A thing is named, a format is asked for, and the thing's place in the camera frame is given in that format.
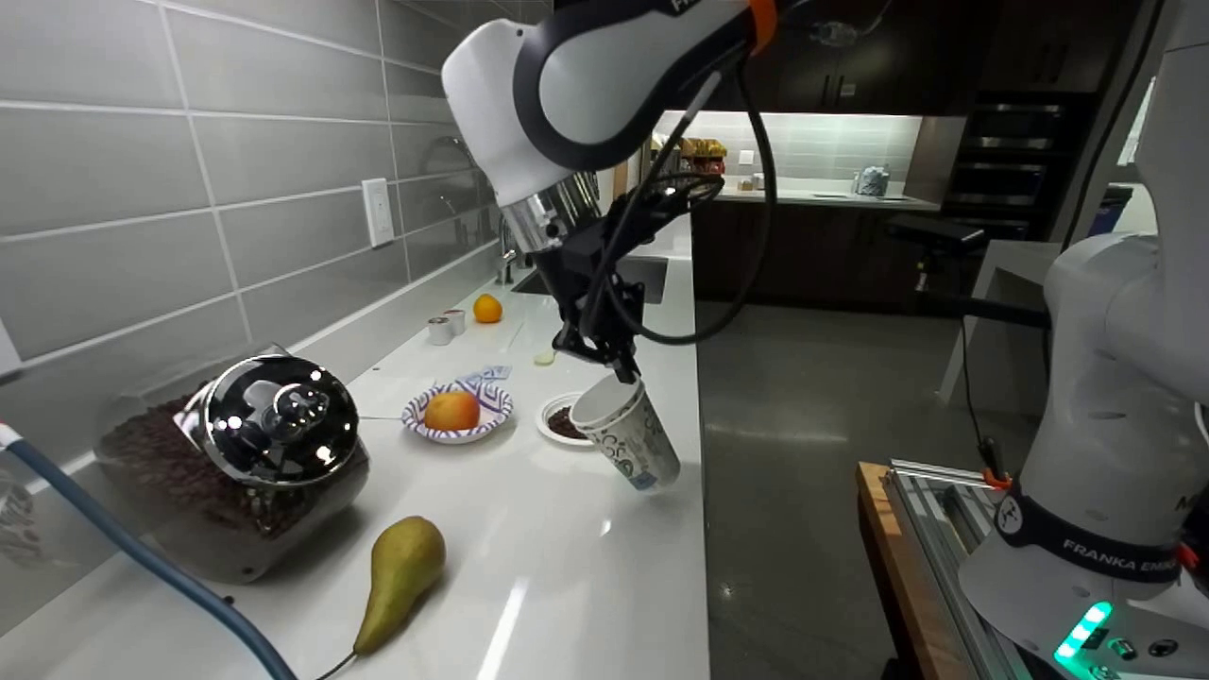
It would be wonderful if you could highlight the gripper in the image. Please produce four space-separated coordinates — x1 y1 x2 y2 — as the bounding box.
535 219 651 385

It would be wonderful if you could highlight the stack of printed paper cups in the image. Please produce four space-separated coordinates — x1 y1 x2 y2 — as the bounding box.
569 375 682 491

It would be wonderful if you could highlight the small plate of coffee beans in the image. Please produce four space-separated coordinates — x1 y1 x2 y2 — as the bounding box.
536 392 597 448

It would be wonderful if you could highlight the sink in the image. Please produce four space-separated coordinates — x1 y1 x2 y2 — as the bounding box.
513 253 670 306

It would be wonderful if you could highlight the patterned paper napkin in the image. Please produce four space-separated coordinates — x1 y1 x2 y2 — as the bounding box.
453 365 514 394

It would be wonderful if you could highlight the patterned paper bowl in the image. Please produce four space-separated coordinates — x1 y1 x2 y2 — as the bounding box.
401 380 515 446

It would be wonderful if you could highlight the chrome tap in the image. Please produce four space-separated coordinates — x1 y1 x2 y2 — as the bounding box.
493 212 522 286

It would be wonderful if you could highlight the red yellow apple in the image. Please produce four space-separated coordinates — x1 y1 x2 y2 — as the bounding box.
423 391 482 434

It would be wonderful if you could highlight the heap of snack packets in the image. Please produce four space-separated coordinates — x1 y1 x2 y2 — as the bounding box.
676 136 729 178

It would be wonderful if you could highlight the green pear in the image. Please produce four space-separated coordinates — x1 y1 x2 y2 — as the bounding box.
319 515 448 680

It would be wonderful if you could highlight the chrome jar lid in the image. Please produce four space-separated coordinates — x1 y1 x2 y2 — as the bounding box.
198 353 362 488

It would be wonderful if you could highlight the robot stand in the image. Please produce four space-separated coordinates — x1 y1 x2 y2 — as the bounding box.
855 459 1049 680

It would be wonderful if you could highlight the glass jar of coffee beans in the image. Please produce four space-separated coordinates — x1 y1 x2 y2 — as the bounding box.
94 344 372 585

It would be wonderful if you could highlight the white wall socket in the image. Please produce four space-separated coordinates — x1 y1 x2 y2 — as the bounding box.
361 177 397 249

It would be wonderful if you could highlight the camera on mount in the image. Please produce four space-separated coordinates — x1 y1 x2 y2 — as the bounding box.
885 214 1052 331

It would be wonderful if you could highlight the black cable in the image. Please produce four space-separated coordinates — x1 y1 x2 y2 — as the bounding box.
958 316 1012 490

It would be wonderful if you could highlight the built-in wall oven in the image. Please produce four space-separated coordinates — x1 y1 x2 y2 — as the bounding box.
943 90 1098 239

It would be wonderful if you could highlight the grey blue hose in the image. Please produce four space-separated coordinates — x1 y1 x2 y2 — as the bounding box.
0 423 300 680

